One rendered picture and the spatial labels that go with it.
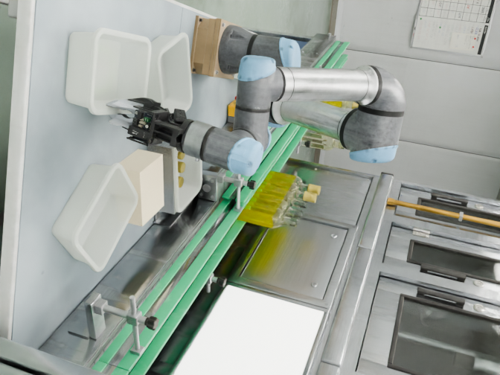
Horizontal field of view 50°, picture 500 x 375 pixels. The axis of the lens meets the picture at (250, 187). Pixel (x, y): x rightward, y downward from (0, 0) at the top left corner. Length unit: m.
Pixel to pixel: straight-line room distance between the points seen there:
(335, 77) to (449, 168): 7.02
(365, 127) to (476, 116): 6.55
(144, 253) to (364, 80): 0.76
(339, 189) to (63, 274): 1.33
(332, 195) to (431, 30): 5.45
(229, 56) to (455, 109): 6.36
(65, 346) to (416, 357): 0.96
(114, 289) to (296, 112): 0.70
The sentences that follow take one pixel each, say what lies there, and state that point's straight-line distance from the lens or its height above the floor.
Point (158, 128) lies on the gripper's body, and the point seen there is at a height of 0.96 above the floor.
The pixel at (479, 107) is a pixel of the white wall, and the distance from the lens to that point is 7.85.
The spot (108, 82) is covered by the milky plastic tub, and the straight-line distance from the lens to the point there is 1.30.
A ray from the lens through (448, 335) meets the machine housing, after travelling 1.77.
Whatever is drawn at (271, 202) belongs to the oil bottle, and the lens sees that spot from 1.84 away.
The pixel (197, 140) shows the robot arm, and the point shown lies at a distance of 1.08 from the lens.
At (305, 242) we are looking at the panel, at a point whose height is 1.16.
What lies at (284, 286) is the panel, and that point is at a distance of 1.74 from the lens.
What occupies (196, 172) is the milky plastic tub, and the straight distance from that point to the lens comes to 1.70.
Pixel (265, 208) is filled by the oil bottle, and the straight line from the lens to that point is 1.80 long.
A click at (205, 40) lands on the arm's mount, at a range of 1.70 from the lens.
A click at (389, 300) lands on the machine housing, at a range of 1.82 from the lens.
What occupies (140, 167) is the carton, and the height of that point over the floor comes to 0.81.
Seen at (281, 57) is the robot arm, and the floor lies 1.03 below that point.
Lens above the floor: 1.46
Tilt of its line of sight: 16 degrees down
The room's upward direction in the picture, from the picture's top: 103 degrees clockwise
